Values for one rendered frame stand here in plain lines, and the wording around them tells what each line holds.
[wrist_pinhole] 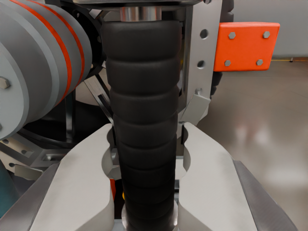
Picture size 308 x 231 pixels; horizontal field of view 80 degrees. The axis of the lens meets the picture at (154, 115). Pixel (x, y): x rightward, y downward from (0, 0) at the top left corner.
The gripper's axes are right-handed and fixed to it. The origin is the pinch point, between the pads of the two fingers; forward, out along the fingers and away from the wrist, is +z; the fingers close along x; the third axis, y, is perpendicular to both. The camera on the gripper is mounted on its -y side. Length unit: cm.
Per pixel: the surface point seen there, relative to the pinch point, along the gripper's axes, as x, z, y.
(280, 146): 96, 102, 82
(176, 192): 10, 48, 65
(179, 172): 14, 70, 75
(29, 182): -43, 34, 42
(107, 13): -18, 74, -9
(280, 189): 73, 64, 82
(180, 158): 17, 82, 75
